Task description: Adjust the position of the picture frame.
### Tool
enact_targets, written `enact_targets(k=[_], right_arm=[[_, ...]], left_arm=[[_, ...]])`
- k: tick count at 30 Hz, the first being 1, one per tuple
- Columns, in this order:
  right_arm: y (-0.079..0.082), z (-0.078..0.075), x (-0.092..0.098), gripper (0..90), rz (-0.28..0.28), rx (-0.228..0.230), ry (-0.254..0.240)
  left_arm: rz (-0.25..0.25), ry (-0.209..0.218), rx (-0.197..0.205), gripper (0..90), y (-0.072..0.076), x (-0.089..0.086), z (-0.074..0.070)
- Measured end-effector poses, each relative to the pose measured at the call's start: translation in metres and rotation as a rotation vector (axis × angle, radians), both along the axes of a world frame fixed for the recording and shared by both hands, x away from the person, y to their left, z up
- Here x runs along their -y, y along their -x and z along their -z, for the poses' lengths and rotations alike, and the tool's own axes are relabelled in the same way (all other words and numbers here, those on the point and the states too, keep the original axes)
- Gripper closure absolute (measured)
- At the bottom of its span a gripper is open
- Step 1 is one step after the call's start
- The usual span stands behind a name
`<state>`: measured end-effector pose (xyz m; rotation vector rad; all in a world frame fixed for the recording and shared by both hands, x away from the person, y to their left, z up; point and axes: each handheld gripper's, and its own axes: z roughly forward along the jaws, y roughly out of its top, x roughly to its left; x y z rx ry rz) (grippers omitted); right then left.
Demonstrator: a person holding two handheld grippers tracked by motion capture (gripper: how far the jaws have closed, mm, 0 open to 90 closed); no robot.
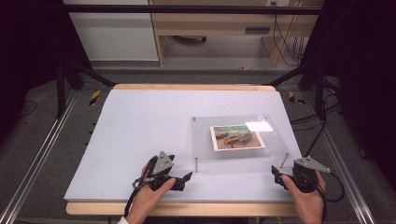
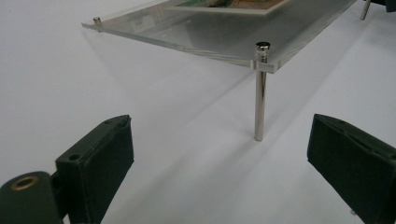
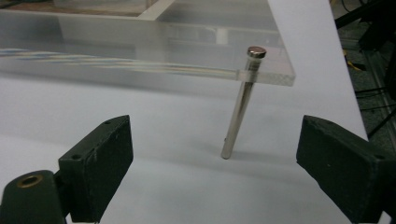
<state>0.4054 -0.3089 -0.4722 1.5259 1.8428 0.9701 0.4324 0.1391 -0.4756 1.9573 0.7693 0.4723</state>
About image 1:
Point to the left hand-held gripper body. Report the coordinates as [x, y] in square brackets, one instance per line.
[162, 163]

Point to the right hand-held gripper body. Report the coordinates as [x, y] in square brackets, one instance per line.
[308, 174]

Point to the clear acrylic photo frame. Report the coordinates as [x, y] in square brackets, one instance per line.
[236, 154]

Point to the painted boats picture card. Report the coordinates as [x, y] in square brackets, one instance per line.
[238, 138]

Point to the person's right hand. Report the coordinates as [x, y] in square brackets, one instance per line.
[306, 205]

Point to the person's left hand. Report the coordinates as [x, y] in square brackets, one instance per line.
[144, 202]

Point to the wooden table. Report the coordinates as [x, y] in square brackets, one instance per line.
[193, 209]

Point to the white foam board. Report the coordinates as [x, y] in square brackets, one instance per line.
[140, 130]

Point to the black metal stand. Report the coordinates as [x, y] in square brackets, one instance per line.
[61, 93]
[319, 93]

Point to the black curtain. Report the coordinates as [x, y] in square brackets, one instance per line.
[364, 77]
[28, 46]

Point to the white cabinet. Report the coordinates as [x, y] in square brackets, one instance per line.
[115, 34]

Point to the light wooden desk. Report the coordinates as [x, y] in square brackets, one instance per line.
[214, 23]

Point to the black horizontal bar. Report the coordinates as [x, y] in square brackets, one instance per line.
[186, 9]

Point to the aluminium floor rail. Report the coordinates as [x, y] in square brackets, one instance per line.
[37, 155]
[345, 174]

